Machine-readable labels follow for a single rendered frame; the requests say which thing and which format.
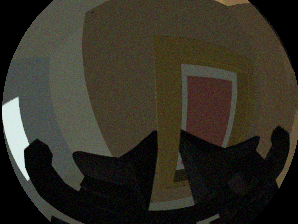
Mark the brown flat board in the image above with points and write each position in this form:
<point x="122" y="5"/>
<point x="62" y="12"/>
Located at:
<point x="117" y="54"/>

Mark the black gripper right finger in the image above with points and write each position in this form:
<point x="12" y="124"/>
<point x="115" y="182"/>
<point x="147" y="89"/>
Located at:
<point x="205" y="163"/>

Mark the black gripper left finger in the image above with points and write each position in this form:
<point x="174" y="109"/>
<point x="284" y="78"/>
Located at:
<point x="136" y="168"/>

